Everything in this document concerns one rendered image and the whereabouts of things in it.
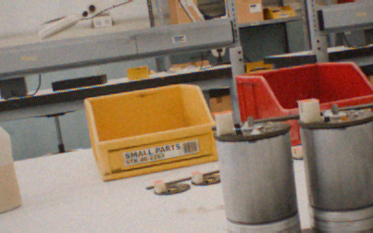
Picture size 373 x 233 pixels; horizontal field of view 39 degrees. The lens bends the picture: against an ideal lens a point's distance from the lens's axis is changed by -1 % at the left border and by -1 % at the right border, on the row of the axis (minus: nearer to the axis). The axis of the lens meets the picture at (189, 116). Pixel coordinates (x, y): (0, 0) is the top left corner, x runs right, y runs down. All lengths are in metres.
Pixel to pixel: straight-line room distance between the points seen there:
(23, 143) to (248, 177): 4.44
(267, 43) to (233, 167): 4.71
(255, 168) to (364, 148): 0.03
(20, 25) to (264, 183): 4.44
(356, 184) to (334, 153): 0.01
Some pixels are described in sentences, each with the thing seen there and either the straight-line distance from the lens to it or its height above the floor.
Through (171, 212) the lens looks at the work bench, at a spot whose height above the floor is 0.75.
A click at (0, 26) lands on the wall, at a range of 4.60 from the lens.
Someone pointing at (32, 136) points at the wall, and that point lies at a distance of 4.58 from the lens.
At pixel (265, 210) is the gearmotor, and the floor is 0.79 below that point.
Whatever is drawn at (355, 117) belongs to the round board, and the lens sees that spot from 0.18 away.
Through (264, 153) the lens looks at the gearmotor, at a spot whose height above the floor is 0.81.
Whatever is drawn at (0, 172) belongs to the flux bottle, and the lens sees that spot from 0.38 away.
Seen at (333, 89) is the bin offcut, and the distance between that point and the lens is 0.58.
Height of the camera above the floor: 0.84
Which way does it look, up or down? 7 degrees down
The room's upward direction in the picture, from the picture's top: 8 degrees counter-clockwise
